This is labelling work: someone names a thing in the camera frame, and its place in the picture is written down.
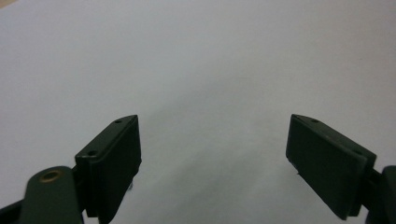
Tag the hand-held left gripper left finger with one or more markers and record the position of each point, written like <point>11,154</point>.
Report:
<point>112,161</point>

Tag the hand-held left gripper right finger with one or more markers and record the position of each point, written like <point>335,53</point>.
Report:
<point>327,165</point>

